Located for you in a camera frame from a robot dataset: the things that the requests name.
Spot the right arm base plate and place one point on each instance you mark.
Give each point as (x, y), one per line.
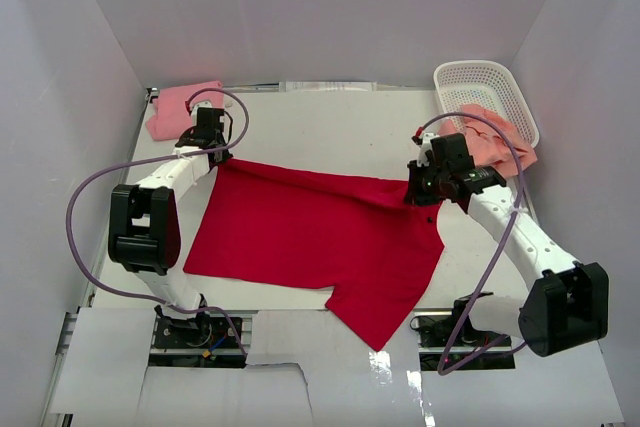
(465, 347)

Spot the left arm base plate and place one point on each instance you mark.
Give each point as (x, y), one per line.
(207, 342)

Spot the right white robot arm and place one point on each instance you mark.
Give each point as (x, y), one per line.
(567, 304)

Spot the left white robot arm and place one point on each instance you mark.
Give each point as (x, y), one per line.
(144, 233)

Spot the folded pink t shirt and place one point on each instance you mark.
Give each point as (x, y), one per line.
(171, 117)

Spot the papers at table back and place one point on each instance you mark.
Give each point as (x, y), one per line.
(327, 86)

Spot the red t shirt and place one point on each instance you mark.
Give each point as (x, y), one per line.
(302, 229)

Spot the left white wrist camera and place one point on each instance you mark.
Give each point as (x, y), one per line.
(204, 111)

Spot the salmon t shirt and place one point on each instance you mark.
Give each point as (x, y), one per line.
(488, 148)

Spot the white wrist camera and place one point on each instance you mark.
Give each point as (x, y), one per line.
(423, 140)
(204, 111)

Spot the white plastic basket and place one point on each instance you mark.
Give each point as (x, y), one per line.
(489, 85)

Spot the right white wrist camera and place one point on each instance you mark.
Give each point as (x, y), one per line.
(423, 140)

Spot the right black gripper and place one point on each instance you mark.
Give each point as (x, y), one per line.
(414, 195)

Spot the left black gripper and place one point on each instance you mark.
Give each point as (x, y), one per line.
(224, 156)

